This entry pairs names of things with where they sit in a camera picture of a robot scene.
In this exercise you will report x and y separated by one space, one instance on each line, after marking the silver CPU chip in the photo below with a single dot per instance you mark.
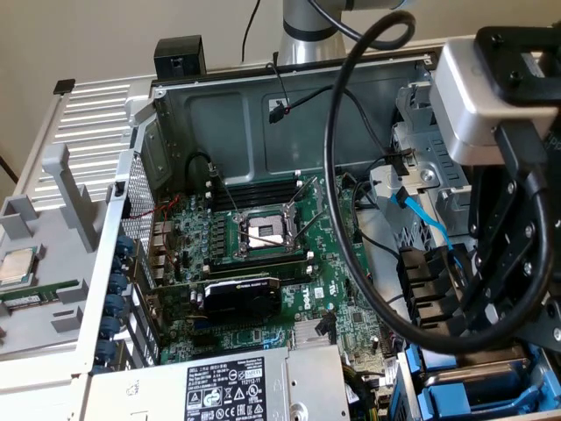
15 267

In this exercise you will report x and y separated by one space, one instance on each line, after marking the blue expansion slot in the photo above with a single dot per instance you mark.
201 324

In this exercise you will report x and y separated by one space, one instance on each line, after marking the thin metal locking lever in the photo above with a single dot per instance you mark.
225 190
263 239

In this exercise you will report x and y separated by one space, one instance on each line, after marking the empty blue disk carrier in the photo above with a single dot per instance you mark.
447 397

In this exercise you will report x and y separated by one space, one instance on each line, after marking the grey parts rack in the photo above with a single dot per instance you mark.
52 267

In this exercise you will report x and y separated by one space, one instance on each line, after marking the metal socket cover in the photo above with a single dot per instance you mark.
320 193

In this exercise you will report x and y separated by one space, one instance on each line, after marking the grey power supply unit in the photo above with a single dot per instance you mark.
175 390

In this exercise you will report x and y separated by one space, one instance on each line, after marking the blue card retention clip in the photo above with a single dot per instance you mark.
125 244
111 328
118 284
106 351
120 264
115 305

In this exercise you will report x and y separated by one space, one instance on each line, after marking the black box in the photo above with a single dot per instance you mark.
179 52

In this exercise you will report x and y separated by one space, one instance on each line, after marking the black Nvidia graphics card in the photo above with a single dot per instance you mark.
241 302

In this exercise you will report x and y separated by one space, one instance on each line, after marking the blue drive caddies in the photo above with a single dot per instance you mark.
405 394

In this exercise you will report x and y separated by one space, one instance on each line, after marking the hard disk with blue carrier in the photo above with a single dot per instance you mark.
482 375

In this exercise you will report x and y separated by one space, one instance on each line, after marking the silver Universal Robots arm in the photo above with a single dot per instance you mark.
307 48

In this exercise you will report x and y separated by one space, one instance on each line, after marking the black plastic shroud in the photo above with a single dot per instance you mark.
421 280

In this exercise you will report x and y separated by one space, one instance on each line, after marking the green RAM stick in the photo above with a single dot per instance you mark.
48 291
258 266

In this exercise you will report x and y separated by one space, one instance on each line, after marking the green Dell motherboard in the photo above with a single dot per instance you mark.
307 280

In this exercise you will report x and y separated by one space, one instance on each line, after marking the silver finned heat sink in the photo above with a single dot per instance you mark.
304 335

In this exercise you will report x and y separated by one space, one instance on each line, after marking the metal optical drive cage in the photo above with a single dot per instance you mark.
421 144

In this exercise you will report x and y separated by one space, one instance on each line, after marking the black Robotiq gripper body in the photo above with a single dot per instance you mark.
554 149

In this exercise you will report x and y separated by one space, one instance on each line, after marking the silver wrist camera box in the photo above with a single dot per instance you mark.
473 109

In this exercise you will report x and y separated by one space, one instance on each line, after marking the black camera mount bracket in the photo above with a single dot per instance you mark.
504 57

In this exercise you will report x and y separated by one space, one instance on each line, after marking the black RAM slot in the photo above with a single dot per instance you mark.
263 259
258 197
298 276
263 255
258 192
258 203
258 187

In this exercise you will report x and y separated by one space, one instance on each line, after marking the black table end cap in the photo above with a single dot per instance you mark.
64 86

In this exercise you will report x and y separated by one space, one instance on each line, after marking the silver CPU socket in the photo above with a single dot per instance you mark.
258 226

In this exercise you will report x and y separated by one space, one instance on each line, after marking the open grey PC case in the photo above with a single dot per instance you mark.
219 131

